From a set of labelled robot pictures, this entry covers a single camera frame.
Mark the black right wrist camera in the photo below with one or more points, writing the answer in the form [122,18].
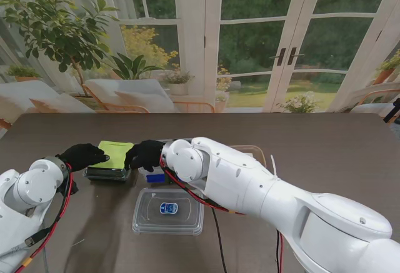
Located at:
[170,179]

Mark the brown kraft paper bowl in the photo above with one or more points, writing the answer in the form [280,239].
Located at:
[262,157]

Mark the clear lid with blue sticker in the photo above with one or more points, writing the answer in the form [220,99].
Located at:
[184,220]

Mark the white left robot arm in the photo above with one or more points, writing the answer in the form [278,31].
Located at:
[22,204]

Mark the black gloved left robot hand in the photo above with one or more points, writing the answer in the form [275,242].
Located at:
[82,157]

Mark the black plastic food tray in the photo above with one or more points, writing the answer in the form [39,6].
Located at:
[106,175]

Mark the clear lid with green sheet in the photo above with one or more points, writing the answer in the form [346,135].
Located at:
[115,155]

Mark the black tripod stand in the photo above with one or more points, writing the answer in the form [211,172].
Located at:
[394,110]

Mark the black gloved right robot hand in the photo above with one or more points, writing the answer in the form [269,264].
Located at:
[145,155]

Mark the clear lid with white label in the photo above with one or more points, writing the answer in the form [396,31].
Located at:
[250,151]

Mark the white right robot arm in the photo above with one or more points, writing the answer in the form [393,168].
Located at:
[265,191]

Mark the clear container with blue clips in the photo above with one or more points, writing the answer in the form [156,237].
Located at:
[154,177]

